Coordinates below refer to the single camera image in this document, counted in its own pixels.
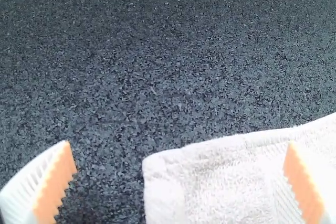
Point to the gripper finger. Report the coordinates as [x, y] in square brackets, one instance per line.
[31, 190]
[312, 190]

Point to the black mat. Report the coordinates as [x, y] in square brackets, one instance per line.
[157, 51]

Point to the pale towel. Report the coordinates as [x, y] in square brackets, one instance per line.
[223, 182]

